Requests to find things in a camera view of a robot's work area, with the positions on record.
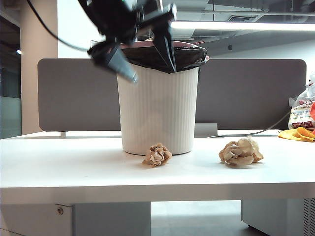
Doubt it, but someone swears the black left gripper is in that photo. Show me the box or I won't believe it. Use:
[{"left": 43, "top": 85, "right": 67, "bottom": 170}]
[{"left": 78, "top": 0, "right": 177, "bottom": 84}]

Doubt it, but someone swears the small round brown paper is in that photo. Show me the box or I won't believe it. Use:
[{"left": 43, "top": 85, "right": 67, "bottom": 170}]
[{"left": 142, "top": 142, "right": 173, "bottom": 168}]

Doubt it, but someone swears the large brown paper ball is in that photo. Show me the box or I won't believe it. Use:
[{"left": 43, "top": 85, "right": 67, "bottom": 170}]
[{"left": 218, "top": 137, "right": 264, "bottom": 166}]

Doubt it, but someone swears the black trash bag liner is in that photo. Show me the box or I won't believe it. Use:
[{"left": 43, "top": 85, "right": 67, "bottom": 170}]
[{"left": 120, "top": 46, "right": 207, "bottom": 74}]

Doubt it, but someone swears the white ribbed trash can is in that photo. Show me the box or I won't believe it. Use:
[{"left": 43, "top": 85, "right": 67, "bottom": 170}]
[{"left": 116, "top": 61, "right": 200, "bottom": 156}]

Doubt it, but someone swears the grey desk divider panel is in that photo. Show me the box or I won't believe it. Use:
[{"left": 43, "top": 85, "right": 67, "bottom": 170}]
[{"left": 37, "top": 58, "right": 308, "bottom": 133}]

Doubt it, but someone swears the long ceiling light strip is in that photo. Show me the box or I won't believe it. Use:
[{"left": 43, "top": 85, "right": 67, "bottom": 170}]
[{"left": 171, "top": 21, "right": 315, "bottom": 32}]

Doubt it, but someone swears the ceiling air vent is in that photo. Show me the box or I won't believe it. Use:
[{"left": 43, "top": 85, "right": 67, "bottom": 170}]
[{"left": 228, "top": 15, "right": 257, "bottom": 23}]

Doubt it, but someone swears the yellow cloth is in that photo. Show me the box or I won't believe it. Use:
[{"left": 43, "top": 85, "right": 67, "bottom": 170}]
[{"left": 278, "top": 127, "right": 315, "bottom": 143}]

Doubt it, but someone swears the printed clear plastic bag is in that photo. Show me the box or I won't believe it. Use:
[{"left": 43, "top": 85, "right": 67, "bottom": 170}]
[{"left": 287, "top": 72, "right": 315, "bottom": 131}]

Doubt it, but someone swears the white drawer cabinet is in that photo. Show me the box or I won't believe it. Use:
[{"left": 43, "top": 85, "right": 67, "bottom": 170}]
[{"left": 0, "top": 203, "right": 151, "bottom": 236}]

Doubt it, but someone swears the white cabinet with vent grille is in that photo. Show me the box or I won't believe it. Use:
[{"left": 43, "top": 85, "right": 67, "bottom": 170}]
[{"left": 240, "top": 198, "right": 315, "bottom": 236}]

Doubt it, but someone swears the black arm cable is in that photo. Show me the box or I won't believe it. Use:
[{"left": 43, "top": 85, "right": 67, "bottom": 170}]
[{"left": 26, "top": 0, "right": 89, "bottom": 52}]

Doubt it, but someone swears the grey cable on desk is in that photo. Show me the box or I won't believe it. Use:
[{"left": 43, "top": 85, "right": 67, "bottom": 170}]
[{"left": 209, "top": 110, "right": 293, "bottom": 138}]

